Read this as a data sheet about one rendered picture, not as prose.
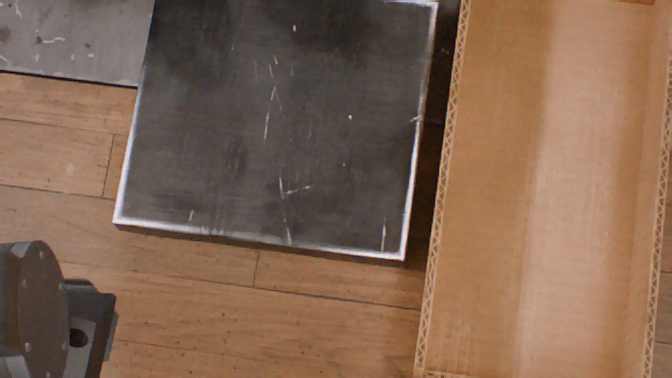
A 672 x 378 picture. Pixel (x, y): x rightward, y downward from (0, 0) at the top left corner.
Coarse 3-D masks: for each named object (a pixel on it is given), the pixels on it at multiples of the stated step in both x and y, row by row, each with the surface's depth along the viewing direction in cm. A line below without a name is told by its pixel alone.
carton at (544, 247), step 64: (512, 0) 78; (576, 0) 78; (640, 0) 77; (512, 64) 77; (576, 64) 77; (640, 64) 77; (448, 128) 70; (512, 128) 76; (576, 128) 76; (640, 128) 76; (448, 192) 75; (512, 192) 75; (576, 192) 75; (640, 192) 74; (448, 256) 74; (512, 256) 74; (576, 256) 74; (640, 256) 71; (448, 320) 73; (512, 320) 73; (576, 320) 73; (640, 320) 68
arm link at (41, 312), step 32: (0, 256) 44; (32, 256) 47; (0, 288) 44; (32, 288) 47; (64, 288) 50; (0, 320) 44; (32, 320) 47; (64, 320) 50; (0, 352) 45; (32, 352) 46; (64, 352) 50
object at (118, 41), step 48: (0, 0) 80; (48, 0) 80; (96, 0) 80; (144, 0) 80; (432, 0) 79; (0, 48) 79; (48, 48) 79; (96, 48) 79; (144, 48) 79; (432, 96) 77
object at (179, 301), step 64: (0, 128) 78; (64, 128) 78; (128, 128) 78; (0, 192) 77; (64, 192) 77; (64, 256) 76; (128, 256) 76; (192, 256) 75; (256, 256) 75; (128, 320) 75; (192, 320) 74; (256, 320) 74; (320, 320) 74; (384, 320) 74
